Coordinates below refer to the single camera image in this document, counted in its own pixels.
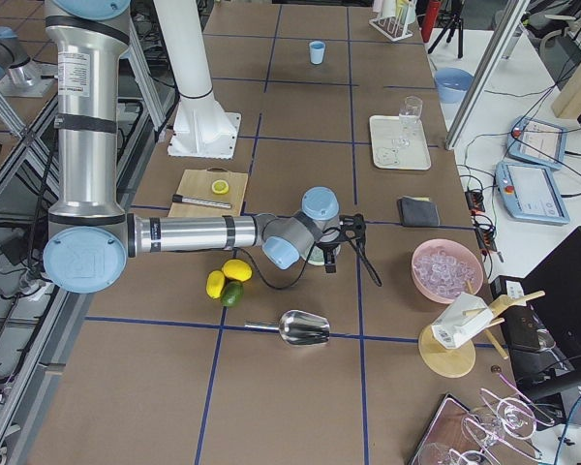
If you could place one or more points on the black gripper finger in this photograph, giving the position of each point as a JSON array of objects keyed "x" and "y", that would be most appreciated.
[{"x": 330, "y": 262}]

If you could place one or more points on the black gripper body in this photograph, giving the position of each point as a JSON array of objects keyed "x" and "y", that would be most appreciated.
[{"x": 328, "y": 251}]

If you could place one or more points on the green bowl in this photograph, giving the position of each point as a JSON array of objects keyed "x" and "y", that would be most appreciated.
[{"x": 315, "y": 256}]

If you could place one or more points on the metal ice scoop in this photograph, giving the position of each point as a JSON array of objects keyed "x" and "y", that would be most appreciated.
[{"x": 298, "y": 328}]

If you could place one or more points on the light blue cup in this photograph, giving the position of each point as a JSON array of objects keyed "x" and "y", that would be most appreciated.
[{"x": 317, "y": 52}]

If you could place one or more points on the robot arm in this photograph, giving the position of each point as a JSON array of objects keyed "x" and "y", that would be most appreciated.
[{"x": 90, "y": 236}]

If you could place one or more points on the pink bowl of ice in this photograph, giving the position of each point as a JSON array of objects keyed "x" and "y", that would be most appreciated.
[{"x": 442, "y": 269}]

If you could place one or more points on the blue bowl with fork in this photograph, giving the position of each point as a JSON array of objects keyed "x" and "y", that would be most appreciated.
[{"x": 452, "y": 84}]

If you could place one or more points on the yellow lemon upper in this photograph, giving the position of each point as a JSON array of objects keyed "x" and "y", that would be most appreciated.
[{"x": 238, "y": 270}]

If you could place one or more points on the yellow lemon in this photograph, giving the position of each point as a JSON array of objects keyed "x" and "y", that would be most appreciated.
[
  {"x": 238, "y": 270},
  {"x": 215, "y": 282}
]

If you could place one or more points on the grey yellow folded cloth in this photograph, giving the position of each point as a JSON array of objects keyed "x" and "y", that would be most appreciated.
[{"x": 416, "y": 212}]

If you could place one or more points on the green lime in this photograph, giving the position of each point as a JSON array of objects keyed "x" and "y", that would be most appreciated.
[{"x": 232, "y": 293}]

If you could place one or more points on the yellow lemon lower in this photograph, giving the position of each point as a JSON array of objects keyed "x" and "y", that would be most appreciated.
[{"x": 215, "y": 282}]

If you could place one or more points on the lemon half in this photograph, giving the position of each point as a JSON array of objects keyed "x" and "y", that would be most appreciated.
[{"x": 220, "y": 187}]

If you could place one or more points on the cream bear tray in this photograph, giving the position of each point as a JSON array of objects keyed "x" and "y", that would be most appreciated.
[{"x": 383, "y": 130}]

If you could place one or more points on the wooden cutting board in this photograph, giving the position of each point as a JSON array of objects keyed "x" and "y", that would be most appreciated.
[{"x": 197, "y": 184}]

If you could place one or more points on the white paper carton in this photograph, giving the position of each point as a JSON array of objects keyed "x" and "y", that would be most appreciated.
[{"x": 462, "y": 320}]

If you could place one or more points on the clear wine glass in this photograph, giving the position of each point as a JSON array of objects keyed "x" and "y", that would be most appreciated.
[{"x": 409, "y": 116}]

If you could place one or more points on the steel muddler black tip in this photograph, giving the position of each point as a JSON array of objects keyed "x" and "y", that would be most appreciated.
[{"x": 177, "y": 198}]

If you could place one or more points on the teach pendant near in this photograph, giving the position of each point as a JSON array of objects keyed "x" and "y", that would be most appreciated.
[{"x": 529, "y": 193}]

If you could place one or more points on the teach pendant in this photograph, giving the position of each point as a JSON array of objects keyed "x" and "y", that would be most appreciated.
[
  {"x": 529, "y": 193},
  {"x": 537, "y": 142}
]

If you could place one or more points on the white cup rack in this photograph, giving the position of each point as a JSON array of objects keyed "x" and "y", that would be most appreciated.
[{"x": 393, "y": 18}]

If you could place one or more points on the teach pendant far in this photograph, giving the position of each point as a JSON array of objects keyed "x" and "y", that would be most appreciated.
[{"x": 537, "y": 142}]

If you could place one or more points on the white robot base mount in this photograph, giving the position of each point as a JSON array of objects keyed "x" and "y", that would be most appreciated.
[{"x": 201, "y": 128}]

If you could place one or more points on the aluminium frame post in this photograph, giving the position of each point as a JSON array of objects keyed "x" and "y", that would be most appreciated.
[{"x": 513, "y": 13}]

